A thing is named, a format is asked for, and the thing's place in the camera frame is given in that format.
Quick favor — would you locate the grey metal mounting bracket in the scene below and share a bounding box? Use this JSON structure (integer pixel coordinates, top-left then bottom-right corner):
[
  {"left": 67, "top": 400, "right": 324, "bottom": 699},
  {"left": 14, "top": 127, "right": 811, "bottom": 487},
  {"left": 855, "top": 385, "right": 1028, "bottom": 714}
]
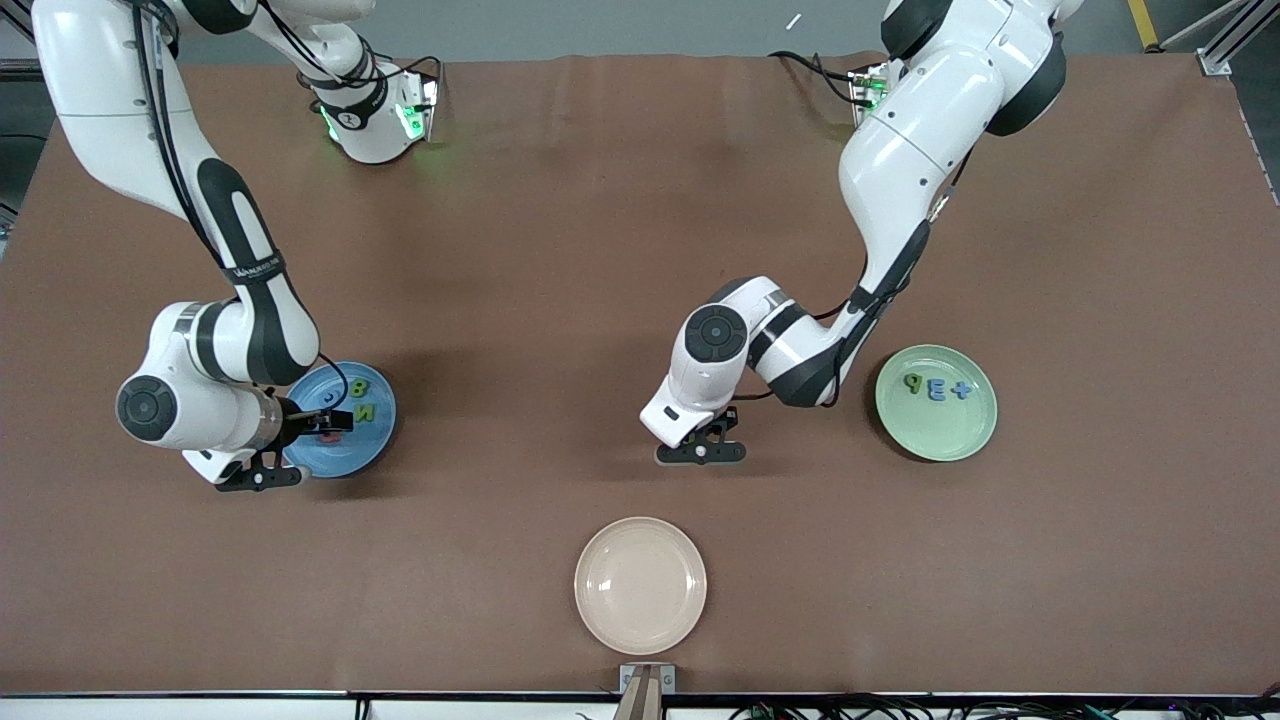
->
[{"left": 619, "top": 663, "right": 677, "bottom": 696}]

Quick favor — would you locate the brown table mat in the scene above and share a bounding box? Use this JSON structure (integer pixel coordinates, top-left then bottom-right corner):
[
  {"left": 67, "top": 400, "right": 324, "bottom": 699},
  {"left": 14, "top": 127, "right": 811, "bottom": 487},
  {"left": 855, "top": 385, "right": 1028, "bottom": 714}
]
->
[{"left": 0, "top": 50, "right": 1280, "bottom": 696}]

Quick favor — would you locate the light green plate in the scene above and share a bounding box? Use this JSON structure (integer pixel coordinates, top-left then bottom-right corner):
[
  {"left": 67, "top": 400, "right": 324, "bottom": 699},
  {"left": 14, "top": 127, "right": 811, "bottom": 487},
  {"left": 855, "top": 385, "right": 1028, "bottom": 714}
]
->
[{"left": 875, "top": 344, "right": 999, "bottom": 463}]

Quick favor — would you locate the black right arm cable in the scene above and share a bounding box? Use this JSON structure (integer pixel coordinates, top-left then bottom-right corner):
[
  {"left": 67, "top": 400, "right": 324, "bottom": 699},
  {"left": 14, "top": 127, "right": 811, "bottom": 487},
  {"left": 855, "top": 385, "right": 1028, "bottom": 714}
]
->
[{"left": 130, "top": 0, "right": 351, "bottom": 406}]

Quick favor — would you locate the beige plate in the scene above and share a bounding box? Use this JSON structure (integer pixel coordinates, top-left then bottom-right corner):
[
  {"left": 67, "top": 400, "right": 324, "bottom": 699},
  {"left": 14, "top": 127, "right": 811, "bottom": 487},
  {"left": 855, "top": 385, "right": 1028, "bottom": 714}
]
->
[{"left": 574, "top": 516, "right": 708, "bottom": 656}]

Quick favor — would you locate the black base cable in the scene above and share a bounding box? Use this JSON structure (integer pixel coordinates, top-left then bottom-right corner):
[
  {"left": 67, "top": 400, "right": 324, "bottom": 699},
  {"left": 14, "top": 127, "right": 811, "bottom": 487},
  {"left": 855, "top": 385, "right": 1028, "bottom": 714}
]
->
[
  {"left": 768, "top": 50, "right": 861, "bottom": 106},
  {"left": 260, "top": 0, "right": 443, "bottom": 86}
]

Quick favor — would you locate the blue plate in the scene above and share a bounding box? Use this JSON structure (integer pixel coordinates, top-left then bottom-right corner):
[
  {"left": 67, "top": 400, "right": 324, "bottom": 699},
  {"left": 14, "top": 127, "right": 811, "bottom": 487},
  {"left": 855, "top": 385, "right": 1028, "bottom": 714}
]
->
[{"left": 283, "top": 361, "right": 399, "bottom": 479}]

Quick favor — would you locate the aluminium frame profile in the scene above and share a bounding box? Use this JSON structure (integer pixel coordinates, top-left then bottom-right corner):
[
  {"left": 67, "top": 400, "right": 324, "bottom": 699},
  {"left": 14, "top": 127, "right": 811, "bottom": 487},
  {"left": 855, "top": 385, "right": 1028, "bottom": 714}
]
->
[{"left": 1160, "top": 0, "right": 1280, "bottom": 76}]

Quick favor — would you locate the metal base connector plate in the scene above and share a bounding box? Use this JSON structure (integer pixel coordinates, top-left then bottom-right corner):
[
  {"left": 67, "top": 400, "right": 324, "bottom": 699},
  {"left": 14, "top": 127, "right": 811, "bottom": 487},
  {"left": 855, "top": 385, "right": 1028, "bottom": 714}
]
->
[
  {"left": 848, "top": 62, "right": 893, "bottom": 129},
  {"left": 395, "top": 72, "right": 441, "bottom": 143}
]

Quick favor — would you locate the brown camera mount pole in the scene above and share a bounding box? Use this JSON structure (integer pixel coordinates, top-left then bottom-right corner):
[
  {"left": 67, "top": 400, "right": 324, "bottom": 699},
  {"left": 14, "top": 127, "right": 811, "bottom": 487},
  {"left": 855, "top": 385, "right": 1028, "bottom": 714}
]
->
[{"left": 612, "top": 665, "right": 666, "bottom": 720}]

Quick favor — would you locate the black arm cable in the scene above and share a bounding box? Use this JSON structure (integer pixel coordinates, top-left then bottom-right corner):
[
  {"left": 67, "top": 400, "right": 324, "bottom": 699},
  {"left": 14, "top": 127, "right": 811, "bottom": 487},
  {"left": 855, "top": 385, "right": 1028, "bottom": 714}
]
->
[
  {"left": 735, "top": 170, "right": 976, "bottom": 403},
  {"left": 130, "top": 0, "right": 351, "bottom": 406}
]

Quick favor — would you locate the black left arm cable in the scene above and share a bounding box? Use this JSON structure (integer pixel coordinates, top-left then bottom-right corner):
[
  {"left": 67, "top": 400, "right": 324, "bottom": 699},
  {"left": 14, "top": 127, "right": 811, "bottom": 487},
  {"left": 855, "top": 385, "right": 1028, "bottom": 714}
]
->
[{"left": 735, "top": 170, "right": 976, "bottom": 403}]

